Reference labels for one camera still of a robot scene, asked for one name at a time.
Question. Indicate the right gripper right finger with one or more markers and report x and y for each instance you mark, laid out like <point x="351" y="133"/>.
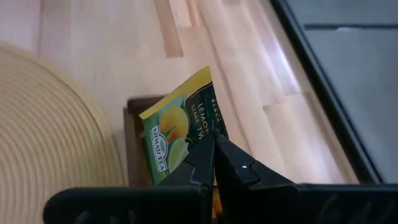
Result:
<point x="255" y="199"/>

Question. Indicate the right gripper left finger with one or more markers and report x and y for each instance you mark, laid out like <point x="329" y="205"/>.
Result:
<point x="174" y="199"/>

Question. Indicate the green tea packet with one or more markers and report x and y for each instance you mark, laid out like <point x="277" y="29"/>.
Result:
<point x="174" y="124"/>

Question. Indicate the dark wooden tea box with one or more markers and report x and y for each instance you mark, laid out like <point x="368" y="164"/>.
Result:
<point x="133" y="149"/>

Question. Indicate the round woven straw placemat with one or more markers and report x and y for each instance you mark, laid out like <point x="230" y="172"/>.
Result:
<point x="46" y="140"/>

